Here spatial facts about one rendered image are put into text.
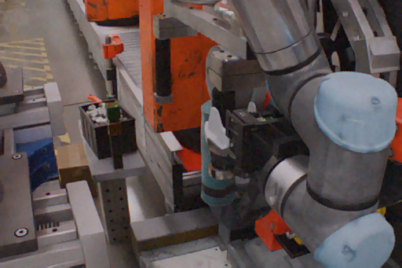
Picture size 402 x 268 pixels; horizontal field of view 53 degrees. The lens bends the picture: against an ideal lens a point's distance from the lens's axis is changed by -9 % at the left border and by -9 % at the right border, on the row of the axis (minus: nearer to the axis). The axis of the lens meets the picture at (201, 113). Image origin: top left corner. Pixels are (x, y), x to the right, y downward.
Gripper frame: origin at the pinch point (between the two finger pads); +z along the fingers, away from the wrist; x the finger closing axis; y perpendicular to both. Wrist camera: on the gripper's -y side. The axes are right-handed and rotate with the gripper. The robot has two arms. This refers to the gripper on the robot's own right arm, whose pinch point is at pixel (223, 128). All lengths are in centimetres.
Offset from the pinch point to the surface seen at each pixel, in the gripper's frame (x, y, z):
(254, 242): -28, -60, 35
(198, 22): -1.5, 13.8, 15.1
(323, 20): -31.1, 12.3, 17.5
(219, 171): 1.2, -6.6, -1.8
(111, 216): 11, -69, 76
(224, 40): -1.5, 13.2, 3.6
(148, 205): -8, -83, 97
